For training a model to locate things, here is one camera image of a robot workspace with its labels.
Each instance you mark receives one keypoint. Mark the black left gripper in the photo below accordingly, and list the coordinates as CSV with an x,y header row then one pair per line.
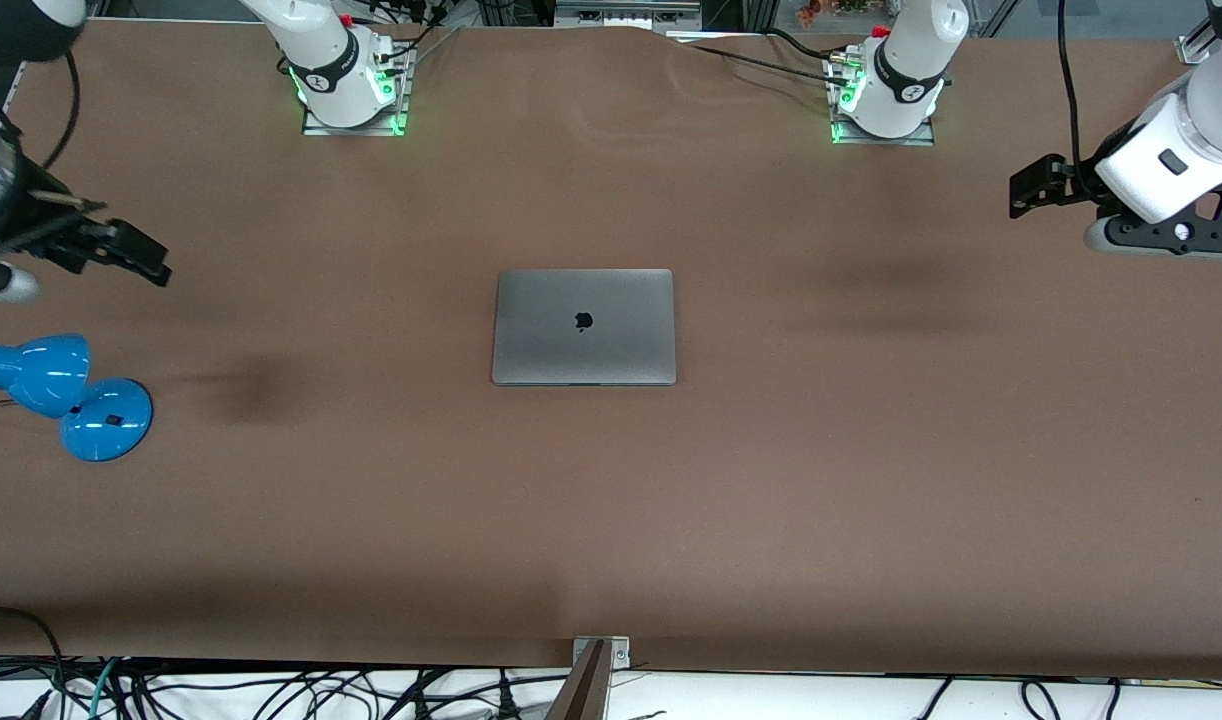
x,y
1069,184

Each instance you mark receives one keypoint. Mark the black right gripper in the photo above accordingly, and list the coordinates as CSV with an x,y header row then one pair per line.
x,y
33,226

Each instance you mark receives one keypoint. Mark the grey laptop computer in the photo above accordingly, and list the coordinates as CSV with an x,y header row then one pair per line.
x,y
583,330

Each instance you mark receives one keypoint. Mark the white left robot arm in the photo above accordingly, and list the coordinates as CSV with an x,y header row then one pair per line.
x,y
916,50

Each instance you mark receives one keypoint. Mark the blue desk lamp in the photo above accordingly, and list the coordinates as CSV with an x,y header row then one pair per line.
x,y
106,425

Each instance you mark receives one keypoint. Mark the silver table clamp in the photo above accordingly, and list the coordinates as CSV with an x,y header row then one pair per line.
x,y
1189,48

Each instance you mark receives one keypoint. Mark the colourful small figurines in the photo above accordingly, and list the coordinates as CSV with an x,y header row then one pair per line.
x,y
811,10

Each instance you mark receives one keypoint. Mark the grey power strip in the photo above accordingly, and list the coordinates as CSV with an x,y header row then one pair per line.
x,y
626,12

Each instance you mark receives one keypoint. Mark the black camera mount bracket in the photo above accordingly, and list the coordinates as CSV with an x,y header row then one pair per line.
x,y
1156,233

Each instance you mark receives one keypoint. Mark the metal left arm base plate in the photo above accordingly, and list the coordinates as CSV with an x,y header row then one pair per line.
x,y
926,136

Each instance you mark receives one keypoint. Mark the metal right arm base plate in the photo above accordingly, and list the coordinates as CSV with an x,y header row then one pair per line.
x,y
403,110

